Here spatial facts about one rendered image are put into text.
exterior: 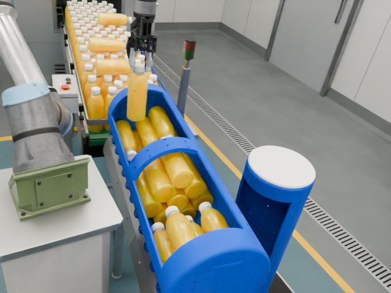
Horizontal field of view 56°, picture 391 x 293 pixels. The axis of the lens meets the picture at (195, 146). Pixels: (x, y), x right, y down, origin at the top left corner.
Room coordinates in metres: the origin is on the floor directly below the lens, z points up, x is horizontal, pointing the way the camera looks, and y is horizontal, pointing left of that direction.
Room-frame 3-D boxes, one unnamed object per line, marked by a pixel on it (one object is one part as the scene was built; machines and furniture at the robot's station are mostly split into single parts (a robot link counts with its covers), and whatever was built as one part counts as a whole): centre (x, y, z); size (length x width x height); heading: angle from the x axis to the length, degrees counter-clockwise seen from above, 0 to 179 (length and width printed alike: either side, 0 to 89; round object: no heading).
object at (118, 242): (1.34, 0.32, 0.31); 0.06 x 0.06 x 0.63; 26
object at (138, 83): (1.24, 0.25, 1.24); 0.07 x 0.07 x 0.20
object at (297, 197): (1.25, -0.36, 0.59); 0.28 x 0.28 x 0.88
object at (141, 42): (1.22, 0.24, 1.49); 0.09 x 0.08 x 0.12; 25
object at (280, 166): (1.25, -0.36, 1.03); 0.28 x 0.28 x 0.01
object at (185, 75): (1.94, 0.13, 0.55); 0.04 x 0.04 x 1.10; 26
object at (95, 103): (1.47, 0.48, 1.00); 0.07 x 0.07 x 0.20
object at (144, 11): (1.22, 0.24, 1.57); 0.08 x 0.08 x 0.05
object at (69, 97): (1.49, 0.64, 1.05); 0.20 x 0.10 x 0.10; 26
